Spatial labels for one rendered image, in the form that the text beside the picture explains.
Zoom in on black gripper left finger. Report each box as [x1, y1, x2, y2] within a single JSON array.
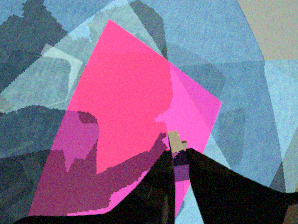
[[13, 151, 176, 224]]

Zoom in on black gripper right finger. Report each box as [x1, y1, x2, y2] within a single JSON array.
[[186, 148, 298, 224]]

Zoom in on pink square marking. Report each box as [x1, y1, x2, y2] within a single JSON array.
[[28, 19, 221, 217]]

